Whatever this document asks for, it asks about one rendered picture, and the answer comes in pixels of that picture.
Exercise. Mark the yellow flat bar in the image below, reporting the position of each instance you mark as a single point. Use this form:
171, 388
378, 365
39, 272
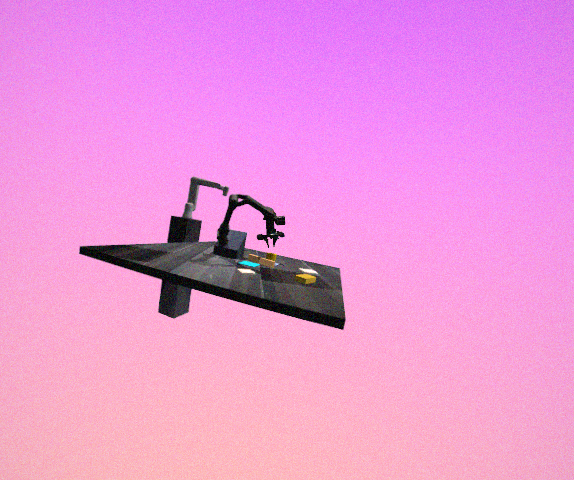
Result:
305, 278

